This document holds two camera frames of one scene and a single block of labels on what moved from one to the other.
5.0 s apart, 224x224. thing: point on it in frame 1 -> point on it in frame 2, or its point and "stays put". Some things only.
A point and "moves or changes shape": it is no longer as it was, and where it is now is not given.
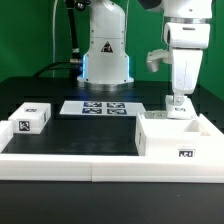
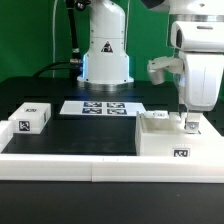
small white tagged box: (30, 118) stays put
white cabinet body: (178, 137) moves or changes shape
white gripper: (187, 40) -> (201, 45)
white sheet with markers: (82, 107) stays put
